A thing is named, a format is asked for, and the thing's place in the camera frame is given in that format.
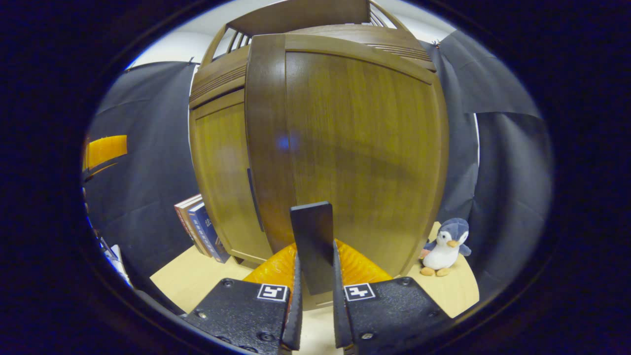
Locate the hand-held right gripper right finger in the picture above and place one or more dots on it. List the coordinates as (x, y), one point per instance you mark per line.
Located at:
(340, 305)

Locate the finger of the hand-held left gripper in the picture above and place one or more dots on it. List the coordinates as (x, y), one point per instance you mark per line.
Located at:
(106, 148)

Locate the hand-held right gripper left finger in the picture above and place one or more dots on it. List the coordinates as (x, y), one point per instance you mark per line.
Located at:
(295, 305)

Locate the wooden cabinet door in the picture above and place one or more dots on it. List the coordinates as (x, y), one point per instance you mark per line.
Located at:
(222, 162)
(365, 148)

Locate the wooden double-door shoe cabinet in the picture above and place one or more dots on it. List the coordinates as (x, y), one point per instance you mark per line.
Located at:
(296, 15)

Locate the wooden cabinet drawer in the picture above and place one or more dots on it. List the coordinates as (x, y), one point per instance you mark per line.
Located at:
(217, 79)

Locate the black backdrop cloth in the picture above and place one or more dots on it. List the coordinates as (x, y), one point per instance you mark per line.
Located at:
(148, 148)

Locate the brown book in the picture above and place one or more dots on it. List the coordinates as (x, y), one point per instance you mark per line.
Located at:
(186, 217)

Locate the blue book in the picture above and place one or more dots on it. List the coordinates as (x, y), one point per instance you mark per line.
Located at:
(209, 231)

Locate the plush penguin toy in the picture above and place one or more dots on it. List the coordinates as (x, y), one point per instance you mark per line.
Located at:
(443, 246)

